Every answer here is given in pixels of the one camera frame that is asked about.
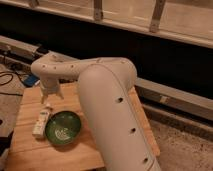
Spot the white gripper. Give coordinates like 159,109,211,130
40,79,64,104

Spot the white plastic bottle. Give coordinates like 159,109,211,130
32,103,53,139

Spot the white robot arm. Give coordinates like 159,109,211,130
31,53,162,171

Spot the green ceramic bowl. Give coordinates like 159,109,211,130
45,111,82,146

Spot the blue box on floor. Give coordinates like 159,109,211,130
24,75,39,87

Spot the black power adapter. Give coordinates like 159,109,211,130
36,47,49,56

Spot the black cable on floor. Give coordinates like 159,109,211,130
0,71,29,98

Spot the metal bracket left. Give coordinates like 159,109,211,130
93,0,103,21

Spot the metal bracket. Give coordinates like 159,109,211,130
149,0,166,33
93,0,103,21

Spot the metal bracket right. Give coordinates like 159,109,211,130
149,0,166,33

